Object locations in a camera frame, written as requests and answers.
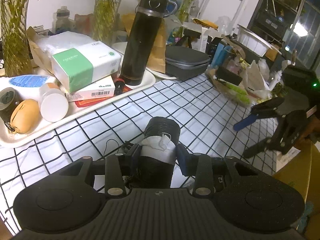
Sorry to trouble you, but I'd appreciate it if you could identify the black socks white label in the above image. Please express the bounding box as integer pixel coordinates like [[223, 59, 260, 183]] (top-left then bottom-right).
[[135, 116, 181, 189]]

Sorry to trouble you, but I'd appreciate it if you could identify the wicker tray with snacks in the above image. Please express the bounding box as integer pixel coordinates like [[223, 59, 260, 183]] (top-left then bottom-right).
[[205, 67, 252, 108]]

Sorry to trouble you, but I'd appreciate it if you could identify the brown cardboard box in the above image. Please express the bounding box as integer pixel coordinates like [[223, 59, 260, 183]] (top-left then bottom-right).
[[274, 142, 320, 239]]

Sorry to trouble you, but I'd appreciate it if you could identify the checkered white tablecloth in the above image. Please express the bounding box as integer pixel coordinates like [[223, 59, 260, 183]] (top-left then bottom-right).
[[1, 75, 278, 235]]

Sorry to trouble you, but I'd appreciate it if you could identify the white paper bowl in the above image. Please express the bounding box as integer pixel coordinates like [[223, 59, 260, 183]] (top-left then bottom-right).
[[236, 25, 272, 57]]

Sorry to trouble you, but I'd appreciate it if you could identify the pink white flat box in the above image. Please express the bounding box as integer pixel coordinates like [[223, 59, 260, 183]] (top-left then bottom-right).
[[61, 76, 115, 102]]

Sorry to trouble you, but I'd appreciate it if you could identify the white cylindrical jar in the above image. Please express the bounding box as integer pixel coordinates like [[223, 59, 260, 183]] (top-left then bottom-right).
[[39, 83, 69, 122]]

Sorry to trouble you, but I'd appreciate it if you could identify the dark grey zip case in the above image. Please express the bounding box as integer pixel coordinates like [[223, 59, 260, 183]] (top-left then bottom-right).
[[165, 46, 210, 81]]

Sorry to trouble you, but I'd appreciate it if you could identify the tan round coin pouch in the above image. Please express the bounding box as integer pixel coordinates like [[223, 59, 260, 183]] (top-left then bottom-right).
[[10, 99, 41, 134]]

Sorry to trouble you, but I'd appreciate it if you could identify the green white tissue box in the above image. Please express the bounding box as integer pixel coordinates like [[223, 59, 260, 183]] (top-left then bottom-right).
[[52, 41, 121, 93]]

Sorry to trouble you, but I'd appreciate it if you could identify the white plastic tray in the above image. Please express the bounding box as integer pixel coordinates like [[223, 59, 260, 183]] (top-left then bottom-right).
[[1, 70, 156, 148]]

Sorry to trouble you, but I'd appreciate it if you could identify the blue white tube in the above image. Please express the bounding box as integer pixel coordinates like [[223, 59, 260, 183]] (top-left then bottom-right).
[[0, 75, 57, 101]]

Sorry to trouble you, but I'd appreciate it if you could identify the middle glass vase bamboo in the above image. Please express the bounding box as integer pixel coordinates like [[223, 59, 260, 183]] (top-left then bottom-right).
[[92, 0, 121, 45]]

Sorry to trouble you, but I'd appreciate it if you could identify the glass vase bamboo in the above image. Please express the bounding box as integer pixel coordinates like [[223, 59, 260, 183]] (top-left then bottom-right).
[[1, 0, 33, 77], [92, 0, 121, 45]]

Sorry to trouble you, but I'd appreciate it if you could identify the black thermos bottle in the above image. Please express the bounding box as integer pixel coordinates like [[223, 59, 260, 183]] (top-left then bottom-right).
[[120, 0, 171, 86]]

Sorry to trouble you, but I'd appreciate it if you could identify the left glass vase bamboo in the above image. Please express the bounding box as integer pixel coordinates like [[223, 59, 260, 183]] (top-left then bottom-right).
[[1, 0, 33, 77]]

